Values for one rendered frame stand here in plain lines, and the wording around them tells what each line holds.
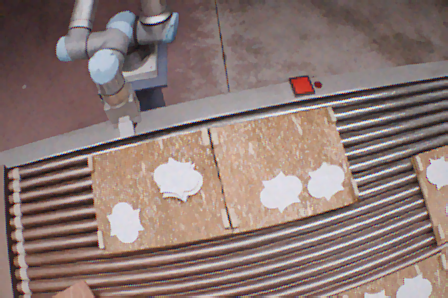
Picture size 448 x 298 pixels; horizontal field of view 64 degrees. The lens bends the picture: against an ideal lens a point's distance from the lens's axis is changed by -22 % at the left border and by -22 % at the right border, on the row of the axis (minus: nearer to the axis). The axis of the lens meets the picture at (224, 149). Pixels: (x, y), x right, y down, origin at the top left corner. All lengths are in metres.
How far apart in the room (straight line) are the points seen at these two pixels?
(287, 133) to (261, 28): 1.61
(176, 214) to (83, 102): 1.60
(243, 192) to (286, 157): 0.17
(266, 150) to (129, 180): 0.43
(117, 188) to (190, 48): 1.62
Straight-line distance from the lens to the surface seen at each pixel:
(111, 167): 1.43
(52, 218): 1.47
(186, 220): 1.32
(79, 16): 1.17
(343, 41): 3.00
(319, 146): 1.42
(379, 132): 1.53
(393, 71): 1.72
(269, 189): 1.33
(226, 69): 2.72
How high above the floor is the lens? 2.19
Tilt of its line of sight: 64 degrees down
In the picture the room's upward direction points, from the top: 4 degrees counter-clockwise
